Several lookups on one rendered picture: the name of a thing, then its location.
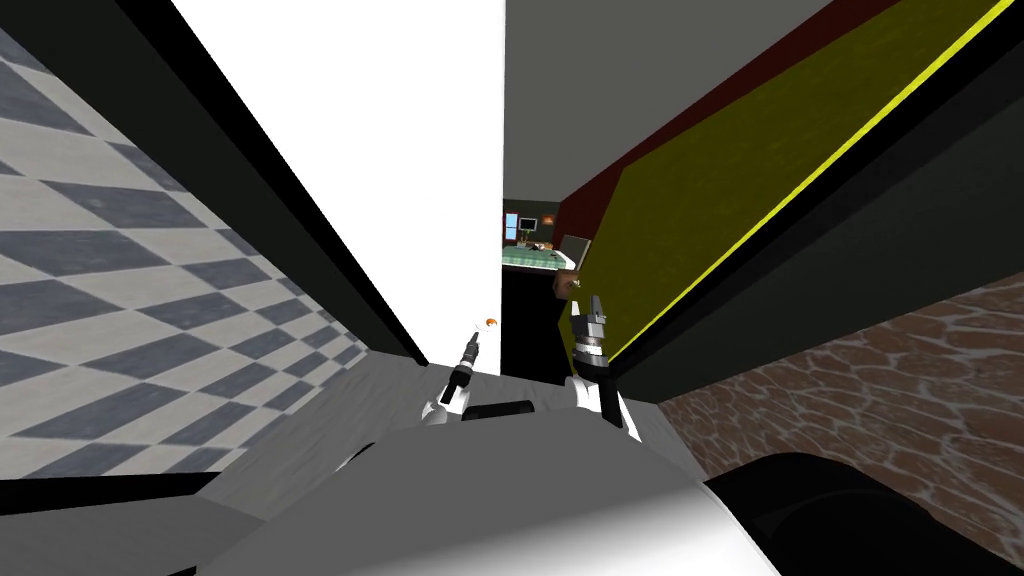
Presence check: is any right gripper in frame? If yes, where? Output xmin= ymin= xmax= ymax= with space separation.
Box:
xmin=568 ymin=293 xmax=609 ymax=344

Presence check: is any bed with green cover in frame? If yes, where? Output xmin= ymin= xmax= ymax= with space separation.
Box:
xmin=502 ymin=234 xmax=593 ymax=273

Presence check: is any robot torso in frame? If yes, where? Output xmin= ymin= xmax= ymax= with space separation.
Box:
xmin=194 ymin=399 xmax=782 ymax=576

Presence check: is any white door leaf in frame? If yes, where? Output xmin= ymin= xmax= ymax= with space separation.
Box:
xmin=171 ymin=0 xmax=506 ymax=377

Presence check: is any olive yellow door leaf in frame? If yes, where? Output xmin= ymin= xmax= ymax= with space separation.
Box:
xmin=571 ymin=0 xmax=1018 ymax=364

